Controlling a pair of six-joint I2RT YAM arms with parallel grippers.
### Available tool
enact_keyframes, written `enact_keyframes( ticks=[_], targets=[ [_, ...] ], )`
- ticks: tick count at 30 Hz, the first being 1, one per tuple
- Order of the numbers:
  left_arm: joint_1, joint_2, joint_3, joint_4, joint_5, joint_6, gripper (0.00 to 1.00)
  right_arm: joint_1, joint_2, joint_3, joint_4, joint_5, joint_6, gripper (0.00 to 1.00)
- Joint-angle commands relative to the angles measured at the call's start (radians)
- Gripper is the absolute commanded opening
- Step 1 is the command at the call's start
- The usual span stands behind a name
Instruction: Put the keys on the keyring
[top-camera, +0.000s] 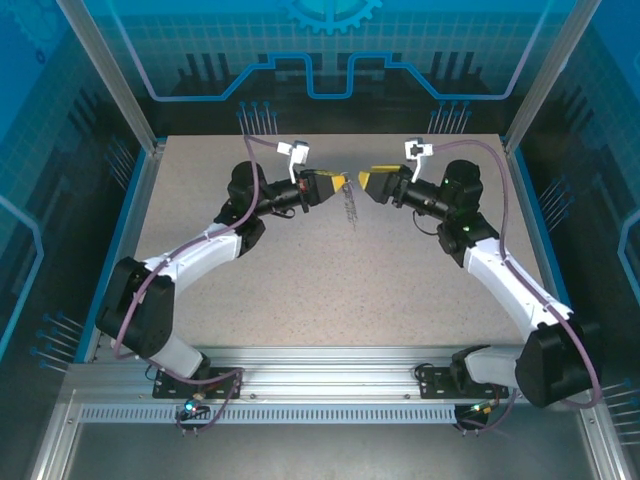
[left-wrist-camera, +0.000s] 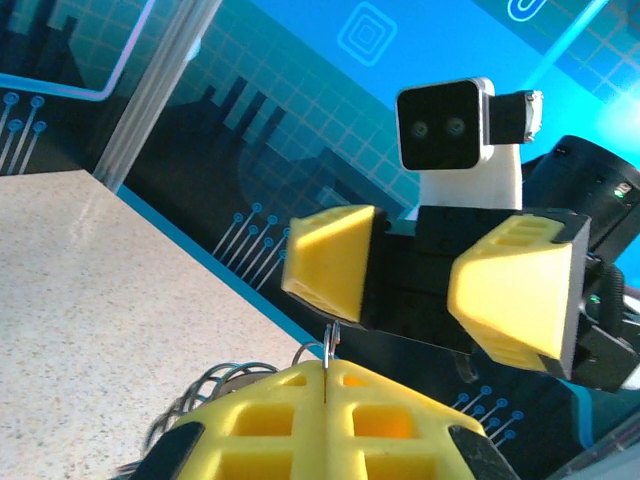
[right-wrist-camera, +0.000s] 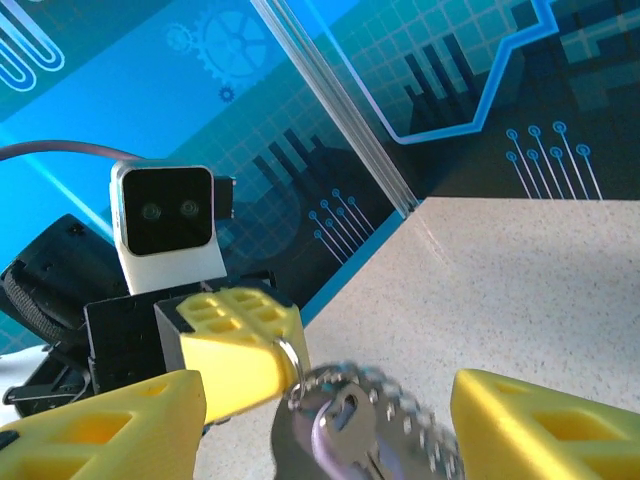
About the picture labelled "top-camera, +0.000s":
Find small circuit board with LED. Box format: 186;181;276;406
173;391;214;437
451;398;504;437

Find short aluminium frame leg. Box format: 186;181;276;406
29;389;84;480
577;399;634;480

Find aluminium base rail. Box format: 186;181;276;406
64;342;604;407

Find right gripper thin black wire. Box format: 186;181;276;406
411;209;441;239

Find slotted grey cable duct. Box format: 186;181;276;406
77;402;469;427

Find aluminium and blue side rail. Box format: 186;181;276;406
499;134;571;301
74;135;169;364

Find aluminium frame post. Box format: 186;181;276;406
502;0;605;157
53;0;169;157

